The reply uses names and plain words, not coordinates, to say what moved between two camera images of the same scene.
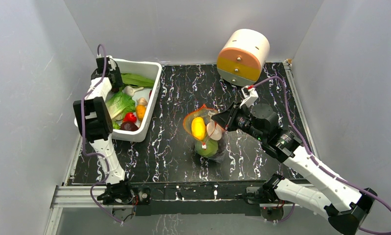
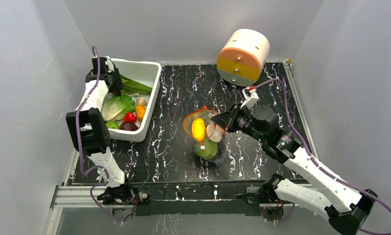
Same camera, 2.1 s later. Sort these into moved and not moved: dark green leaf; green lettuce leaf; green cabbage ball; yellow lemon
Moved: dark green leaf
Not moved: green cabbage ball; yellow lemon; green lettuce leaf
